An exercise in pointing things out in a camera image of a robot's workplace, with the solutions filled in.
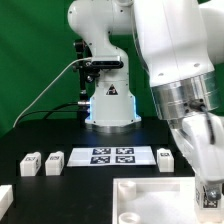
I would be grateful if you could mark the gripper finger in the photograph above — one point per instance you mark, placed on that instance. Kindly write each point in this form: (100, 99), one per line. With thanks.
(213, 192)

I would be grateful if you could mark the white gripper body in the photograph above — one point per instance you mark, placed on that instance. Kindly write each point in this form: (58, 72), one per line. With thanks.
(193, 140)

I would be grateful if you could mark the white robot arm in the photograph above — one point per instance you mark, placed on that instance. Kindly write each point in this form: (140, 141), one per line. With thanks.
(179, 43)

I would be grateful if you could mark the white tag sheet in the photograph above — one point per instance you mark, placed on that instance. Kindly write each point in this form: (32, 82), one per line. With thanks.
(105, 156)

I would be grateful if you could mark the white block left edge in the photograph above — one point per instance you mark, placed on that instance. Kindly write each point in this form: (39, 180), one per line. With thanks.
(6, 198)

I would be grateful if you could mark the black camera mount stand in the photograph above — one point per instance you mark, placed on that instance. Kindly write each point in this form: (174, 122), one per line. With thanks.
(87, 74)

